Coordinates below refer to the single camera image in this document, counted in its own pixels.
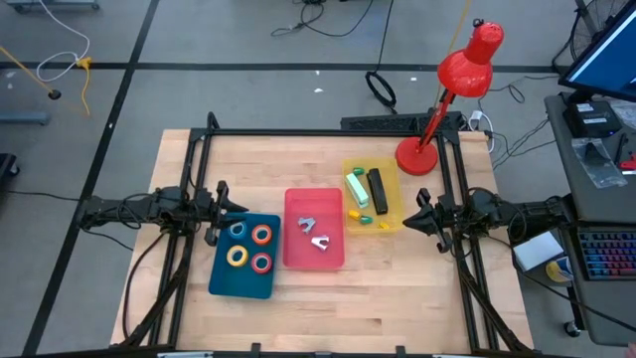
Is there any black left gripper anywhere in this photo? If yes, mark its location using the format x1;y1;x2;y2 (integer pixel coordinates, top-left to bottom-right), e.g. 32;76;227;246
193;179;250;248

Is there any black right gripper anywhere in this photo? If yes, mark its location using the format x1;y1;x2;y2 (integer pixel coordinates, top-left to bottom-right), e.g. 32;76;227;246
402;187;481;256

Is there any orange tape roll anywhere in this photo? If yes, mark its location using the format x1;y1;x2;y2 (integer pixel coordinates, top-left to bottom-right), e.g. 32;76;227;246
250;224;274;247

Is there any yellow tape roll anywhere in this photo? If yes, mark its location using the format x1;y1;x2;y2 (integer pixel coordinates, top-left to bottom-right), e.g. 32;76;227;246
226;245;250;269

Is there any red tape roll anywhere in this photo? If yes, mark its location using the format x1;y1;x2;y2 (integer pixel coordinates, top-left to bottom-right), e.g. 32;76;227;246
250;252;274;275

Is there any black stapler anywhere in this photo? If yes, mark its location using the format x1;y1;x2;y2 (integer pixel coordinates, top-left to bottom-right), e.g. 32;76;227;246
366;167;390;217

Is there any mint green stapler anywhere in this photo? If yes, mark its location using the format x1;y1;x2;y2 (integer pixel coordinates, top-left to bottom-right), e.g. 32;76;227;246
344;171;370;209

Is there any yellow translucent plastic bin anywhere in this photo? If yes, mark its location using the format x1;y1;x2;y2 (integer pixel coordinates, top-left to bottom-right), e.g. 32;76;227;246
341;156;405;236

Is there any red desk lamp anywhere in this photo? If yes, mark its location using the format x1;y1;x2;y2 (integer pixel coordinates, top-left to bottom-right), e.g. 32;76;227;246
394;18;506;177

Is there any blue plastic bin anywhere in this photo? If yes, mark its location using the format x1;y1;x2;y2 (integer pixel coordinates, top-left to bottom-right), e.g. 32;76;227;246
208;212;282;301

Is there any pink translucent plastic bin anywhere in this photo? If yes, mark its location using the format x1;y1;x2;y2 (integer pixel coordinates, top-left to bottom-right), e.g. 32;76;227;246
282;187;347;271

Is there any black perforated power strip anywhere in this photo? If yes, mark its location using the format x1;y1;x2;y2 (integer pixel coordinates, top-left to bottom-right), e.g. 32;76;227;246
340;110;464;133

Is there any white power adapter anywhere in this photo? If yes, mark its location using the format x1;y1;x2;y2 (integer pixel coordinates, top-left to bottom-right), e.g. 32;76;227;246
468;109;497;154

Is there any white cardboard box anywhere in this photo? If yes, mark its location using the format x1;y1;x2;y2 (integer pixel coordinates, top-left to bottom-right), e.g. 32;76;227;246
511;230;565;272

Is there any yellow and blue roll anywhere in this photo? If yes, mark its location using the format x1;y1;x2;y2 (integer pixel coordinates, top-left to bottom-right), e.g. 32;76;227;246
545;255;575;284

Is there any clear plastic bag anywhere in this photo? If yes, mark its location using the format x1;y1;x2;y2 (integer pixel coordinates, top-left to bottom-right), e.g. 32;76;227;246
570;136;629;190

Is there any backlit rainbow keyboard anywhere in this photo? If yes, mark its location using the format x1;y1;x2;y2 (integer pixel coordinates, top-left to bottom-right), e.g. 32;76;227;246
576;228;636;282

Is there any grey side desk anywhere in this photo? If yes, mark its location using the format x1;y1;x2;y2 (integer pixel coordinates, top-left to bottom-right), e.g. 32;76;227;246
543;91;636;348

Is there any black mini computer box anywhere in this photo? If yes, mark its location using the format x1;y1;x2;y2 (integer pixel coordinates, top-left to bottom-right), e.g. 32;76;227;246
561;99;623;139

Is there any grey floor bar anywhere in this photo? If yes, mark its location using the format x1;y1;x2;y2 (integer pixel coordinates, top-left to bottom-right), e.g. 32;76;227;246
0;110;52;127

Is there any black caster foot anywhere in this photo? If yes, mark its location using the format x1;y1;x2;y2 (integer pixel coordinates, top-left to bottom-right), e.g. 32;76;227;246
0;152;22;180

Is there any black computer monitor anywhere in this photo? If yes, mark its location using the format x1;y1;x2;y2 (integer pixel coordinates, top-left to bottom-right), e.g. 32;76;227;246
557;0;636;104

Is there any black floor fan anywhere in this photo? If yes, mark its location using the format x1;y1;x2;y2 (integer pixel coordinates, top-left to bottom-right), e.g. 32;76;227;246
551;0;631;76

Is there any grey cart base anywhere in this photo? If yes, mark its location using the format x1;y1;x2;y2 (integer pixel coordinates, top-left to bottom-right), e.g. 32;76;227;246
4;0;101;14

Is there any coiled black cable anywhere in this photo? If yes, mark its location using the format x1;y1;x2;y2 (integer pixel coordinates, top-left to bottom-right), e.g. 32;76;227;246
364;70;398;115

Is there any yellow hanging cord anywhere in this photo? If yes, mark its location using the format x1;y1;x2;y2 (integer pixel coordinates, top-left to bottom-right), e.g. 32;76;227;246
0;44;63;101
435;0;473;98

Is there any yellow floor cable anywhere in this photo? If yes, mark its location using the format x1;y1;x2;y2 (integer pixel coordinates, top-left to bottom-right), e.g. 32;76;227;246
74;56;95;117

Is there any white floor cable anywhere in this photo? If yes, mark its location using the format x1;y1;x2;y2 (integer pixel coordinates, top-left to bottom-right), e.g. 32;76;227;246
36;0;92;84

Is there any tangled black floor cable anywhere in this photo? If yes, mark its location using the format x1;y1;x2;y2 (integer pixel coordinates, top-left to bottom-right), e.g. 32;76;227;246
269;0;375;39

